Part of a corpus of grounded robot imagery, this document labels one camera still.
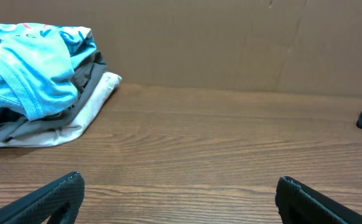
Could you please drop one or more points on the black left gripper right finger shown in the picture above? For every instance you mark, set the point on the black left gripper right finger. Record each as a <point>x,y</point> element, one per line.
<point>299,204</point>

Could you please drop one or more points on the light blue printed t-shirt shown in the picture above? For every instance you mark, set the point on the light blue printed t-shirt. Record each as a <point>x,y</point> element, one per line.
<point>37,62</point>

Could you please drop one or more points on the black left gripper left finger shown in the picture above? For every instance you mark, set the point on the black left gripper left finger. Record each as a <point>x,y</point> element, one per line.
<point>56,202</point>

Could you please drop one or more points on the grey folded garment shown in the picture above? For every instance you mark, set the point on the grey folded garment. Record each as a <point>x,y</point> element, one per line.
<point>86,77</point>

